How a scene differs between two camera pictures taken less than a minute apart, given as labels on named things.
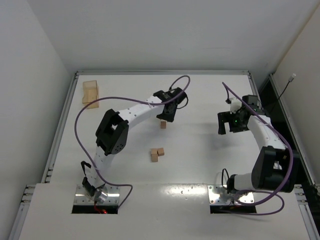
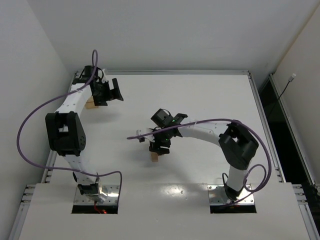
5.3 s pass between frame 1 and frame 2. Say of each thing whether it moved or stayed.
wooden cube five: stayed
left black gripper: moved
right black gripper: moved
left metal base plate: stayed
